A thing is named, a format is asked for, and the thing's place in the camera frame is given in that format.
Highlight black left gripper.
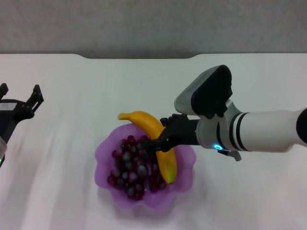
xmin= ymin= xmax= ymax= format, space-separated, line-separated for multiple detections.
xmin=0 ymin=83 xmax=45 ymax=145

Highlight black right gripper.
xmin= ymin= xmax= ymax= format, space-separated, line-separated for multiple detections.
xmin=141 ymin=114 xmax=200 ymax=154

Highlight yellow banana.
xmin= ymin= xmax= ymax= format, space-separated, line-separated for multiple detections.
xmin=117 ymin=110 xmax=178 ymax=185

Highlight red grape bunch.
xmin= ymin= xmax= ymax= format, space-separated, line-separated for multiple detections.
xmin=106 ymin=135 xmax=169 ymax=201

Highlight purple wavy plastic bowl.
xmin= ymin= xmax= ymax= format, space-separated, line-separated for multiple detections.
xmin=94 ymin=122 xmax=198 ymax=213

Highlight black grey right wrist camera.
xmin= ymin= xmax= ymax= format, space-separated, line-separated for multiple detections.
xmin=174 ymin=64 xmax=234 ymax=120

